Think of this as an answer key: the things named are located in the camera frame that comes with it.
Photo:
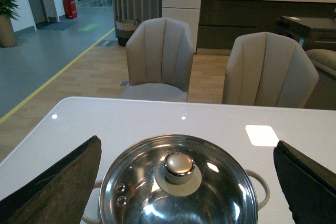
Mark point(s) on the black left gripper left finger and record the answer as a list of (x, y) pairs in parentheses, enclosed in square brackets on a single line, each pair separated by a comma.
[(59, 194)]

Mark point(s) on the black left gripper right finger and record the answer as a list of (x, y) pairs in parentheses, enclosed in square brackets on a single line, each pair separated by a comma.
[(308, 187)]

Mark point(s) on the beige electric cooking pot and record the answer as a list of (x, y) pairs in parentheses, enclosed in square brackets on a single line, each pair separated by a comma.
[(260, 190)]

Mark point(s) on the grey sofa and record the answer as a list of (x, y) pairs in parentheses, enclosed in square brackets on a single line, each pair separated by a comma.
[(323, 96)]

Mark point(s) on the beige chair on right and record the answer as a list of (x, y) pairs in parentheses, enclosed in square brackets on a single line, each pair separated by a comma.
[(267, 69)]

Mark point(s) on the beige chair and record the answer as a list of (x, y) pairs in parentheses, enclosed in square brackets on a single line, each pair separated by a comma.
[(159, 57), (267, 69)]

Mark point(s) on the black appliance box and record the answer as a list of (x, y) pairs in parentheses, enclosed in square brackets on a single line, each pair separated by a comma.
[(309, 32)]

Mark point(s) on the beige chair on left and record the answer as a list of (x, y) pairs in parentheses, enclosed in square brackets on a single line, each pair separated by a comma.
[(159, 57)]

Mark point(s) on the woven laundry basket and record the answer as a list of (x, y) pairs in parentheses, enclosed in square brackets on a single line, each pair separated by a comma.
[(124, 29)]

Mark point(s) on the red bin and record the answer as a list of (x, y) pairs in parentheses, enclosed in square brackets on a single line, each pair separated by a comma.
[(70, 8)]

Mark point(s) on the potted green plant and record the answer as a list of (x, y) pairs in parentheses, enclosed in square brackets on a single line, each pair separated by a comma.
[(8, 12)]

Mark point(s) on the dark kitchen counter cabinet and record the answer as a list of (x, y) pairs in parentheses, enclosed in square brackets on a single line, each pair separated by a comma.
[(222, 21)]

